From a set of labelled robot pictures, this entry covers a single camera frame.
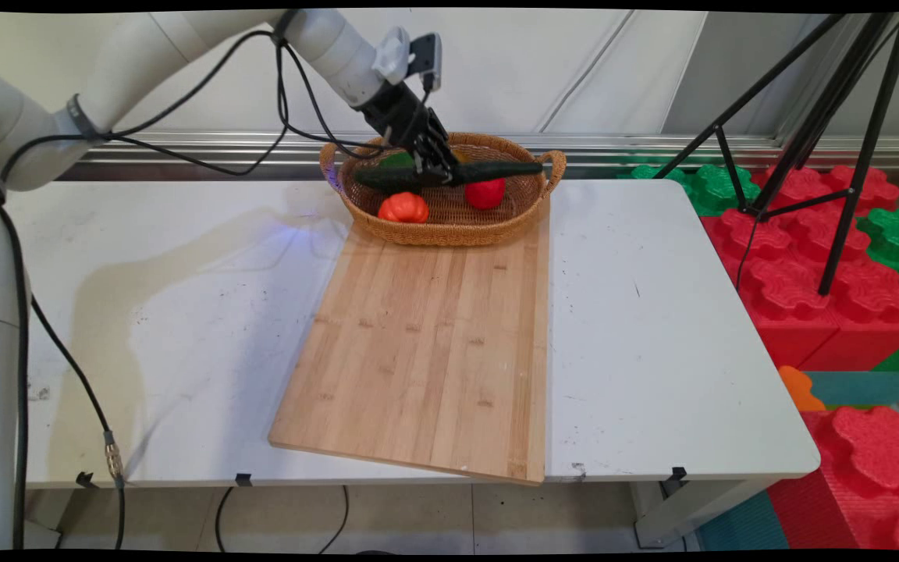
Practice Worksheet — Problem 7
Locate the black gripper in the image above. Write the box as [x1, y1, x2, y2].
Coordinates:
[356, 82, 460, 187]

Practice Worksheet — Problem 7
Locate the dark green cucumber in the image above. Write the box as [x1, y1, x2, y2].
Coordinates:
[354, 160, 544, 194]

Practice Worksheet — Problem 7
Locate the orange-red tomato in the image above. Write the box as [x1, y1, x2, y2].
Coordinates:
[377, 192, 429, 224]

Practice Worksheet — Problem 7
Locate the red apple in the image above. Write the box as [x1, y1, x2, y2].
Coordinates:
[464, 177, 506, 210]

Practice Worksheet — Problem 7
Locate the woven wicker basket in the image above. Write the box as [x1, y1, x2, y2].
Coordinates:
[319, 131, 567, 247]

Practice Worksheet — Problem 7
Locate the bamboo cutting board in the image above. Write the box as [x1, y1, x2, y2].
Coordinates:
[268, 211, 552, 486]

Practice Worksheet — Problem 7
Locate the green foam block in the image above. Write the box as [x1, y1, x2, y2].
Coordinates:
[855, 207, 899, 325]
[617, 162, 762, 218]

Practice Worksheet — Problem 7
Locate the white table leg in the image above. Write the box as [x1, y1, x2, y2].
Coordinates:
[629, 478, 755, 550]

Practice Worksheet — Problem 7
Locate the orange foam piece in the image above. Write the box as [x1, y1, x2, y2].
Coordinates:
[779, 365, 826, 412]

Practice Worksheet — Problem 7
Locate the black tripod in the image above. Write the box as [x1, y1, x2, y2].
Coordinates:
[652, 12, 899, 296]

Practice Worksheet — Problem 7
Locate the teal foam mat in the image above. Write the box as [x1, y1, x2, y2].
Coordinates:
[695, 490, 790, 551]
[805, 371, 899, 407]

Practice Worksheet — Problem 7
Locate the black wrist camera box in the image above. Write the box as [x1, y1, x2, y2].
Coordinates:
[409, 33, 442, 93]

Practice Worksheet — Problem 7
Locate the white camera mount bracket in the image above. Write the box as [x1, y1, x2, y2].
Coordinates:
[374, 27, 413, 85]

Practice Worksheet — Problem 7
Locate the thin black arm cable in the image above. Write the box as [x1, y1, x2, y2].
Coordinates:
[0, 30, 388, 176]

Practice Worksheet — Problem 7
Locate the aluminium wall rail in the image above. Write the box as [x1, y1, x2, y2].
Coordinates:
[59, 131, 899, 182]

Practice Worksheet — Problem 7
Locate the thin black tripod cable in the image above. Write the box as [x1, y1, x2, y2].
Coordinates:
[734, 215, 759, 293]

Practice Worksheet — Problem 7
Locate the black cable under table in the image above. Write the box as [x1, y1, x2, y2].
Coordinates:
[214, 486, 350, 553]

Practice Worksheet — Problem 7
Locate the black cable with metal connector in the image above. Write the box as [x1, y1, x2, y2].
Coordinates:
[28, 295, 126, 551]

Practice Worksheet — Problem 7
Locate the thick black base cable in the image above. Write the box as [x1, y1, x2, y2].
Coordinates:
[0, 164, 33, 551]

